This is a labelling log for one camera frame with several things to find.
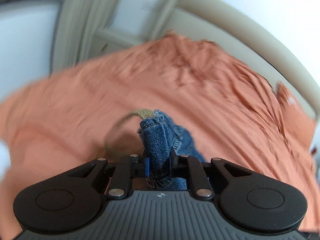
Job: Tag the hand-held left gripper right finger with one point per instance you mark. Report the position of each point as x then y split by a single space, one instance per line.
173 160

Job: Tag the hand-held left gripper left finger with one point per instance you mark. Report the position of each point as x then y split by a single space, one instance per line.
147 167

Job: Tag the blue denim pants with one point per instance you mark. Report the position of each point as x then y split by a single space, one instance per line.
160 145

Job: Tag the orange duvet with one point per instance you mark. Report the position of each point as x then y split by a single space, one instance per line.
87 100

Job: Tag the orange embroidered pillow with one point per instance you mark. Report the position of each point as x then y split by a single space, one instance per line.
291 100

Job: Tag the beige pleated curtain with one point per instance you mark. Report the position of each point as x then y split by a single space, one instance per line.
87 17

